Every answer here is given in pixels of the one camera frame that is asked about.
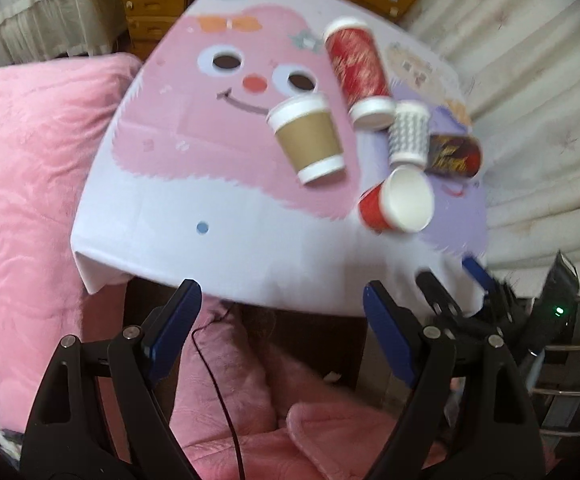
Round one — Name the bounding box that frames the small red paper cup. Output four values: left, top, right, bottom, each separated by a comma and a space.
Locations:
358, 165, 435, 234

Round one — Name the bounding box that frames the dark patterned paper cup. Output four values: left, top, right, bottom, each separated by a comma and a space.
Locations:
427, 134, 482, 179

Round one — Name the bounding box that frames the grey checkered paper cup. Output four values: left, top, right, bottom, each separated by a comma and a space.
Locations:
387, 101, 431, 168

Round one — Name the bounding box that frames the brown sleeve paper cup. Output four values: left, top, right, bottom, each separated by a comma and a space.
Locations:
266, 92, 346, 185

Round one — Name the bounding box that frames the tall red paper cup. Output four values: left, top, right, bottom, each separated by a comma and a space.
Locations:
323, 16, 395, 131

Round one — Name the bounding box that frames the cartoon printed tablecloth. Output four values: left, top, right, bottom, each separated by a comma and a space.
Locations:
70, 0, 486, 316

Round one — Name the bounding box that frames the pink fluffy blanket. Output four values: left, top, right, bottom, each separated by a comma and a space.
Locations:
0, 53, 395, 479

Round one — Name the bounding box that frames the white lace covered bed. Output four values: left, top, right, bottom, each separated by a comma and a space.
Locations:
0, 0, 127, 67

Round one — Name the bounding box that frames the metal chair frame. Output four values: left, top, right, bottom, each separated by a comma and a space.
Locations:
519, 251, 580, 451

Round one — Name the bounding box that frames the black cable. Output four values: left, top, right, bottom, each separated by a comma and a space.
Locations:
190, 303, 248, 480

